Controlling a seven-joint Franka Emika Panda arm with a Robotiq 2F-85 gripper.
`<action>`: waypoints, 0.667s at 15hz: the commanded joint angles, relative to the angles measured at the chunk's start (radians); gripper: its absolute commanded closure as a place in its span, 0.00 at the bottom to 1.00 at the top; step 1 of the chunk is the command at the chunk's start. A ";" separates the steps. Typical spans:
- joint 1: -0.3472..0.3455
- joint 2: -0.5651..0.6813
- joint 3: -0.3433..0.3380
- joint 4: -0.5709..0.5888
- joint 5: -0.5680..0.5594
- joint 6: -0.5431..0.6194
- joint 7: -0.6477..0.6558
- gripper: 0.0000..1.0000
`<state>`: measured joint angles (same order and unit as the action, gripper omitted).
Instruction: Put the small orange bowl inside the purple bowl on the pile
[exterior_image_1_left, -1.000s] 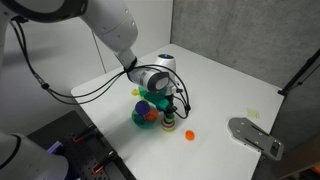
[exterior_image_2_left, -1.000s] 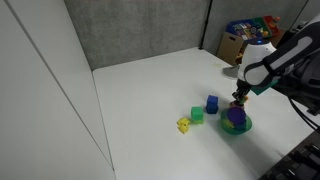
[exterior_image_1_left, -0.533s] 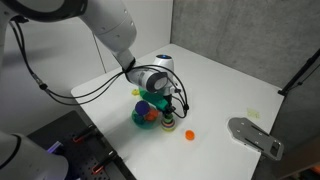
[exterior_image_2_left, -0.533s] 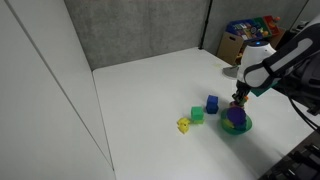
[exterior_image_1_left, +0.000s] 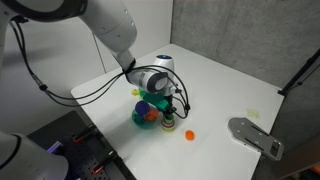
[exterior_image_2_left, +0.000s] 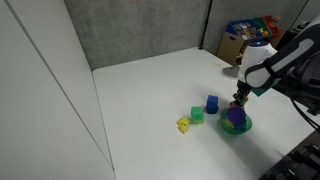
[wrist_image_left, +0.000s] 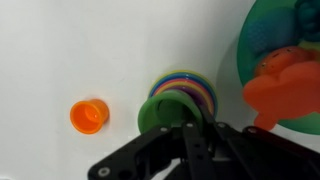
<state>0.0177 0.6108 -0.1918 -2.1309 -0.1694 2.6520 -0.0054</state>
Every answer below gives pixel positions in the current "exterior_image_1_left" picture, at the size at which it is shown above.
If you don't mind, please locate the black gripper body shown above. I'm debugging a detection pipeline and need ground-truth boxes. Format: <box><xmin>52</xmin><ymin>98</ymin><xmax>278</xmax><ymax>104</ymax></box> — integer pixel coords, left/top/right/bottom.
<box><xmin>162</xmin><ymin>93</ymin><xmax>178</xmax><ymax>111</ymax></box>

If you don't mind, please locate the orange bowl in pile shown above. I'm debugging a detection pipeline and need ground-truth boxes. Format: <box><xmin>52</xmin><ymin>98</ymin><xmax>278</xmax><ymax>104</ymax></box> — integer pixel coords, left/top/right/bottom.
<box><xmin>144</xmin><ymin>109</ymin><xmax>160</xmax><ymax>122</ymax></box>

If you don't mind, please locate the large green bowl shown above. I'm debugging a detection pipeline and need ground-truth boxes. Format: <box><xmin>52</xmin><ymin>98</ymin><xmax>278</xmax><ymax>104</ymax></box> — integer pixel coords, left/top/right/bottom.
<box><xmin>131</xmin><ymin>109</ymin><xmax>160</xmax><ymax>131</ymax></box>

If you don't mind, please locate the purple bowl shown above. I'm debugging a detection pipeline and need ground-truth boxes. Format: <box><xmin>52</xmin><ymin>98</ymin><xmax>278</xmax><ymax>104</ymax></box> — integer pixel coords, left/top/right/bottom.
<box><xmin>134</xmin><ymin>100</ymin><xmax>151</xmax><ymax>117</ymax></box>

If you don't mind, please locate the small orange bowl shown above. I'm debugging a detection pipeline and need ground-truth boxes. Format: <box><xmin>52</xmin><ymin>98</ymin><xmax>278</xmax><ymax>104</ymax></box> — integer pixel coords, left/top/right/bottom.
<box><xmin>184</xmin><ymin>129</ymin><xmax>196</xmax><ymax>141</ymax></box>

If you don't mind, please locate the pale yellow table sticker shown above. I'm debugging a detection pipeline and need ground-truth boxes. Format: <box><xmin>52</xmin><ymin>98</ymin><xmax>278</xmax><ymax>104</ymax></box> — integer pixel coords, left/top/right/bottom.
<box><xmin>246</xmin><ymin>108</ymin><xmax>261</xmax><ymax>119</ymax></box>

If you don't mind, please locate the grey metal mounting plate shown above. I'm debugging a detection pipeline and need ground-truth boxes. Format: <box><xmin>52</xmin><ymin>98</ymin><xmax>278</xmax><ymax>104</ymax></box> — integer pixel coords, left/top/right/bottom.
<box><xmin>227</xmin><ymin>116</ymin><xmax>285</xmax><ymax>162</ymax></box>

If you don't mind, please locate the black perforated base board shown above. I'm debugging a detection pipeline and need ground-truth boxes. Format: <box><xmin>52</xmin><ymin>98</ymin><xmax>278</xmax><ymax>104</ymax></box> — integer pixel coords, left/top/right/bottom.
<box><xmin>26</xmin><ymin>110</ymin><xmax>138</xmax><ymax>180</ymax></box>

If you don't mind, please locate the black vertical pole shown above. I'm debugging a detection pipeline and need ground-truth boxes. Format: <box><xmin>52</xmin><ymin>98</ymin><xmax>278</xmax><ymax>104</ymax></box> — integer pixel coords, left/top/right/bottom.
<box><xmin>277</xmin><ymin>48</ymin><xmax>320</xmax><ymax>97</ymax></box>

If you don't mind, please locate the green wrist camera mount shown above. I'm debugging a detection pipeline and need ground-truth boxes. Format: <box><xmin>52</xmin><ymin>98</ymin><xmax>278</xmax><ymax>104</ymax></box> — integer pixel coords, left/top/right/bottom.
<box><xmin>139</xmin><ymin>88</ymin><xmax>168</xmax><ymax>110</ymax></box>

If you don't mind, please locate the black clamp orange handle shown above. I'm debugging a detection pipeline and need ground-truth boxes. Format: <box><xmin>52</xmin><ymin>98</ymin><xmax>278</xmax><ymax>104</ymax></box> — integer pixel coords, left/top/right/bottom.
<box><xmin>91</xmin><ymin>150</ymin><xmax>119</xmax><ymax>175</ymax></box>
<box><xmin>72</xmin><ymin>124</ymin><xmax>98</xmax><ymax>145</ymax></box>

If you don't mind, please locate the long black robot cable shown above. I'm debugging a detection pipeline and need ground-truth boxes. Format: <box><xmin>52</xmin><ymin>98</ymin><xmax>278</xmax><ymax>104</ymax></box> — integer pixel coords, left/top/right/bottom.
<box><xmin>8</xmin><ymin>14</ymin><xmax>134</xmax><ymax>108</ymax></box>

